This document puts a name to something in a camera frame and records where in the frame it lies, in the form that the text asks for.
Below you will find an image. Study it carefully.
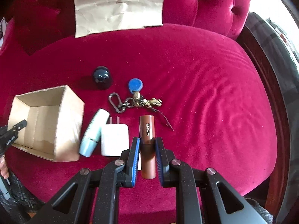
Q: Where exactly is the brown lipstick tube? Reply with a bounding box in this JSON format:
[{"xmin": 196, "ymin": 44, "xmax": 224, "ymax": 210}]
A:
[{"xmin": 139, "ymin": 115, "xmax": 156, "ymax": 180}]

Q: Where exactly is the small white usb adapter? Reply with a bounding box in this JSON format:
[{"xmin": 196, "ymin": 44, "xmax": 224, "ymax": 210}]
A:
[{"xmin": 137, "ymin": 159, "xmax": 141, "ymax": 171}]

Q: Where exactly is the person's left hand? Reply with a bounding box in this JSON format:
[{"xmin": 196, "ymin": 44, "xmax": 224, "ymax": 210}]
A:
[{"xmin": 0, "ymin": 155, "xmax": 9, "ymax": 179}]

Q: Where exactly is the large white charger plug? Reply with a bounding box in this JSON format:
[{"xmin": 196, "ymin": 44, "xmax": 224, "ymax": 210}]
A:
[{"xmin": 100, "ymin": 116, "xmax": 129, "ymax": 157}]

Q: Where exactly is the light blue white tube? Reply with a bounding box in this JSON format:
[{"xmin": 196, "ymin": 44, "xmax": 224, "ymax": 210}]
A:
[{"xmin": 79, "ymin": 109, "xmax": 110, "ymax": 157}]

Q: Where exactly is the cardboard box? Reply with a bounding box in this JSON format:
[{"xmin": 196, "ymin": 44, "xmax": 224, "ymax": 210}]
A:
[{"xmin": 8, "ymin": 85, "xmax": 85, "ymax": 162}]

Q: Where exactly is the grey plaid clothing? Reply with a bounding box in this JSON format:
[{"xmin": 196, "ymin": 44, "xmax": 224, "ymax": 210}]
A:
[{"xmin": 1, "ymin": 169, "xmax": 45, "ymax": 223}]

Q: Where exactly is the blue rfid key fob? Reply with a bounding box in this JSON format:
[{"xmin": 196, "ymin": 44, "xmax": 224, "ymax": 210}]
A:
[{"xmin": 128, "ymin": 78, "xmax": 143, "ymax": 94}]

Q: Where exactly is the dark blue glossy ball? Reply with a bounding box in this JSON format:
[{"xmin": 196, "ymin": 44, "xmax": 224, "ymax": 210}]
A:
[{"xmin": 92, "ymin": 66, "xmax": 112, "ymax": 83}]

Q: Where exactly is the crumpled brown paper sheet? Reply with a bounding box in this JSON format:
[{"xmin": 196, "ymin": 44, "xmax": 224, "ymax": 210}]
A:
[{"xmin": 73, "ymin": 0, "xmax": 164, "ymax": 38}]

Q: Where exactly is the dark wooden sofa frame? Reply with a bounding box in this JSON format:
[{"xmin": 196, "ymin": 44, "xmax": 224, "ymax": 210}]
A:
[{"xmin": 237, "ymin": 26, "xmax": 290, "ymax": 217}]

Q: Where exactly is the brass keychain with carabiner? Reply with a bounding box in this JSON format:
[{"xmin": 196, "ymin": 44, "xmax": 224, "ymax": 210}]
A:
[{"xmin": 108, "ymin": 91, "xmax": 174, "ymax": 131}]

